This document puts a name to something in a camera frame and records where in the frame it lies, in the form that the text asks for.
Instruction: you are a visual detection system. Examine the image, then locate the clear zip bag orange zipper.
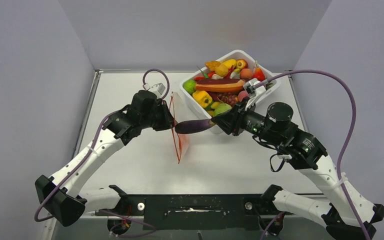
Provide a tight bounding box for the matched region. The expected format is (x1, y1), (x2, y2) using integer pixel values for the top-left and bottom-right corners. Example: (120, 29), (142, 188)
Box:
(168, 91), (196, 165)

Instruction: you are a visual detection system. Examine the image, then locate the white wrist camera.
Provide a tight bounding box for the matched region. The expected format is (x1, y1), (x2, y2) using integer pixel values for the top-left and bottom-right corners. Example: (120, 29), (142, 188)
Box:
(243, 78), (268, 109)
(143, 83), (166, 99)

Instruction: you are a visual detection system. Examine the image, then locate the yellow bell pepper toy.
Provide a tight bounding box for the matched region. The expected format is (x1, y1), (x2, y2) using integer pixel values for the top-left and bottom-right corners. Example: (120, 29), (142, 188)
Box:
(192, 90), (213, 109)

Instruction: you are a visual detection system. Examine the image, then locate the aluminium table frame rail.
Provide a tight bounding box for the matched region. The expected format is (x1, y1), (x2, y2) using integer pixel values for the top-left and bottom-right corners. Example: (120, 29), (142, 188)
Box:
(72, 69), (101, 157)

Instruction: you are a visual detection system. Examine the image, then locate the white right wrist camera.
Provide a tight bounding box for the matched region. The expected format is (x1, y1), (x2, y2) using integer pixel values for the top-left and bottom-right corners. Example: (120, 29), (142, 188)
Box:
(243, 78), (268, 109)

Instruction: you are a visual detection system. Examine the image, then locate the red orange pepper toy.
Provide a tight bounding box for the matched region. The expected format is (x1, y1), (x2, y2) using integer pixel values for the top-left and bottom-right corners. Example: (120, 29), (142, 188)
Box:
(252, 67), (266, 82)

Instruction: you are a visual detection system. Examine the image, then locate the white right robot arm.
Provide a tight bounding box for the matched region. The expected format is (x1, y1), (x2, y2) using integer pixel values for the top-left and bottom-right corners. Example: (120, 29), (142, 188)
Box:
(211, 102), (384, 240)

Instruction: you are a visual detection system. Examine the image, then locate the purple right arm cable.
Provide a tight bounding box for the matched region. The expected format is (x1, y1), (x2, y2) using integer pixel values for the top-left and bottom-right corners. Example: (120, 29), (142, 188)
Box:
(251, 69), (372, 240)

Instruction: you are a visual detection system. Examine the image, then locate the green cabbage toy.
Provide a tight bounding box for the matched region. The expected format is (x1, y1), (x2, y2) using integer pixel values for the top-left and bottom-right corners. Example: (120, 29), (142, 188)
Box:
(213, 103), (232, 117)
(182, 79), (197, 95)

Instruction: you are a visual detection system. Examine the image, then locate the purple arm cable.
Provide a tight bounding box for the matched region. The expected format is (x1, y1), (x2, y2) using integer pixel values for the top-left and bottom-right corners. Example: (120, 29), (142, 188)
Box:
(251, 69), (372, 240)
(34, 68), (171, 223)

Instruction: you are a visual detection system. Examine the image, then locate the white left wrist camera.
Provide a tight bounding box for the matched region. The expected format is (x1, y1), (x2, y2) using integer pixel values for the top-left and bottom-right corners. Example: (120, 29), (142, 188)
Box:
(143, 83), (166, 99)

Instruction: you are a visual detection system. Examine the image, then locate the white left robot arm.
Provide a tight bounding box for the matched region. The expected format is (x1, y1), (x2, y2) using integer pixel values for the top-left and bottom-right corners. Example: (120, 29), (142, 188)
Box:
(34, 90), (174, 227)

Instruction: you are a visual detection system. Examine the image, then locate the large pink peach toy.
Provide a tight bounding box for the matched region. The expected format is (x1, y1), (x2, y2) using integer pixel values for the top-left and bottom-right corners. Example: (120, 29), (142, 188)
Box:
(237, 90), (249, 102)

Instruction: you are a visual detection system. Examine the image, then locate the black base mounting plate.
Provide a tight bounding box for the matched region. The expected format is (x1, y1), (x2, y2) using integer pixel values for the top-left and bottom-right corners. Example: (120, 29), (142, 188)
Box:
(110, 193), (279, 231)

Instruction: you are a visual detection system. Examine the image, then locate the fried chicken toy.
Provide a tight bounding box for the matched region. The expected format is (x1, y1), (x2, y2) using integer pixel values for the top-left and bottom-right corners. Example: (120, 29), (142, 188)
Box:
(205, 60), (221, 72)

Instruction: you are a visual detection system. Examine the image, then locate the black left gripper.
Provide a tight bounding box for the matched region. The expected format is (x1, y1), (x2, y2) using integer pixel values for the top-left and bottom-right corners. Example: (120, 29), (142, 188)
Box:
(140, 100), (178, 132)

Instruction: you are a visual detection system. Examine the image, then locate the yellow lemon toy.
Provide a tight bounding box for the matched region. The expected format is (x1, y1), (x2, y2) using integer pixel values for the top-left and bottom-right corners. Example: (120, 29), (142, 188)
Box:
(214, 64), (229, 78)

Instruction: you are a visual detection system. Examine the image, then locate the red apple toy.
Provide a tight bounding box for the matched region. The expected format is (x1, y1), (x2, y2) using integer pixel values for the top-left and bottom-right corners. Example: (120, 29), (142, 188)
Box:
(236, 58), (248, 71)

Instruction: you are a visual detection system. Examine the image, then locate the purple eggplant toy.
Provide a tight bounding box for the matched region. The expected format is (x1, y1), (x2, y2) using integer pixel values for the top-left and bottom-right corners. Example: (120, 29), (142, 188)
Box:
(174, 119), (215, 135)

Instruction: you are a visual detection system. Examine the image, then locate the red grapes toy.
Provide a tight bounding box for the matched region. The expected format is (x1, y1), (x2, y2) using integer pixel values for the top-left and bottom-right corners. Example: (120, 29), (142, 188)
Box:
(217, 92), (238, 107)

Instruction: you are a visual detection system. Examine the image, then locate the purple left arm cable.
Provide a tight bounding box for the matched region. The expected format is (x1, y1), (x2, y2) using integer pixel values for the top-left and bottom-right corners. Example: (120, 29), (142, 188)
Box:
(34, 68), (171, 223)

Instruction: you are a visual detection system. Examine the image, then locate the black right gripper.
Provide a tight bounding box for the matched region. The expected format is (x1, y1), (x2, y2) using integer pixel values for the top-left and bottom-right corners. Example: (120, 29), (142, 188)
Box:
(211, 96), (282, 146)

